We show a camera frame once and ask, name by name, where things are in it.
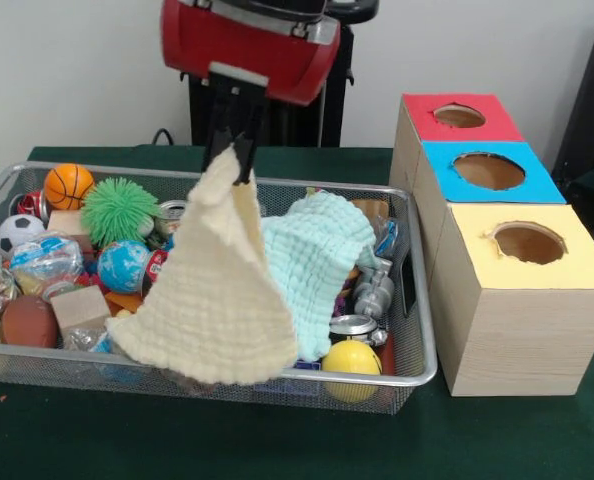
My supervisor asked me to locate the silver metallic toy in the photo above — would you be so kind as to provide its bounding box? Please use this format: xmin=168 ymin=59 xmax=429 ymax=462
xmin=351 ymin=259 xmax=396 ymax=315

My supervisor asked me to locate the crushed clear plastic bottle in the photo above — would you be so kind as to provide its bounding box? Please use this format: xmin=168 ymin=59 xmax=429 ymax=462
xmin=9 ymin=235 xmax=86 ymax=297

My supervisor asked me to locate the black white soccer ball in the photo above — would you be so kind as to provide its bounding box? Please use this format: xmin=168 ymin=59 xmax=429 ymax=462
xmin=0 ymin=214 xmax=47 ymax=259

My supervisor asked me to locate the orange basketball toy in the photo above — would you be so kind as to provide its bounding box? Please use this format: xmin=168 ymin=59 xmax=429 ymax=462
xmin=43 ymin=163 xmax=96 ymax=211

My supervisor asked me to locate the black stand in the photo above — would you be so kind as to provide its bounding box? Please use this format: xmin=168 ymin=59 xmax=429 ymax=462
xmin=551 ymin=8 xmax=594 ymax=231

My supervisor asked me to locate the wooden three-hole box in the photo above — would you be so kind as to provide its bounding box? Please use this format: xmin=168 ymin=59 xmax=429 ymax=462
xmin=388 ymin=92 xmax=594 ymax=399

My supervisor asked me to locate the dark green tablecloth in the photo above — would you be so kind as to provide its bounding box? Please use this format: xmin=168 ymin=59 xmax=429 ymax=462
xmin=0 ymin=144 xmax=594 ymax=480

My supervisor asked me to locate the red drink can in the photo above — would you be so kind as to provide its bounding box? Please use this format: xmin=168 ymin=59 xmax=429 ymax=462
xmin=16 ymin=189 xmax=51 ymax=224

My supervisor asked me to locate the silver drink can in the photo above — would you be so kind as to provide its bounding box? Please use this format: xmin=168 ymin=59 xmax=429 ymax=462
xmin=157 ymin=199 xmax=191 ymax=237

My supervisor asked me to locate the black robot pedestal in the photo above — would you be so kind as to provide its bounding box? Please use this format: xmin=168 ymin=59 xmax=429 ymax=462
xmin=179 ymin=0 xmax=381 ymax=148

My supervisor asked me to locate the silver mesh bin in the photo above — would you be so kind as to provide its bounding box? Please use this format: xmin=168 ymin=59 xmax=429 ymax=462
xmin=0 ymin=160 xmax=439 ymax=416

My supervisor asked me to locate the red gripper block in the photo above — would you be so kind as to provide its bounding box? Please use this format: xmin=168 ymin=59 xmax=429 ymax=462
xmin=160 ymin=0 xmax=342 ymax=188

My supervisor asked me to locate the brown football toy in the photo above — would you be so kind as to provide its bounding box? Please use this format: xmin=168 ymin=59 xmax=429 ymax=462
xmin=0 ymin=294 xmax=60 ymax=349

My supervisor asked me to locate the plain wooden block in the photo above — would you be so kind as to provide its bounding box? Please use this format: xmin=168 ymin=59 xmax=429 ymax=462
xmin=46 ymin=209 xmax=96 ymax=252
xmin=50 ymin=284 xmax=112 ymax=342

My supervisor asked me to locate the green spiky ball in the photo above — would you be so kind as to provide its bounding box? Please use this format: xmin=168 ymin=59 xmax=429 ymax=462
xmin=80 ymin=175 xmax=162 ymax=250

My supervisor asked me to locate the cream waffle cloth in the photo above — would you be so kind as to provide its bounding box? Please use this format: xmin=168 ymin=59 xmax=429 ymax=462
xmin=105 ymin=143 xmax=299 ymax=386

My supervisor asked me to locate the blue globe ball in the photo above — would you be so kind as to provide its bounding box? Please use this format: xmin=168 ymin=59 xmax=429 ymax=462
xmin=96 ymin=240 xmax=152 ymax=295

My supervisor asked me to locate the mint waffle cloth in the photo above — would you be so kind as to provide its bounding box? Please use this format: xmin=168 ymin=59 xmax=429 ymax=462
xmin=261 ymin=192 xmax=378 ymax=362

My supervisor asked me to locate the yellow smiley ball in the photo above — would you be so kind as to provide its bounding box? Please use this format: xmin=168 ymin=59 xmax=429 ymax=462
xmin=321 ymin=341 xmax=383 ymax=404

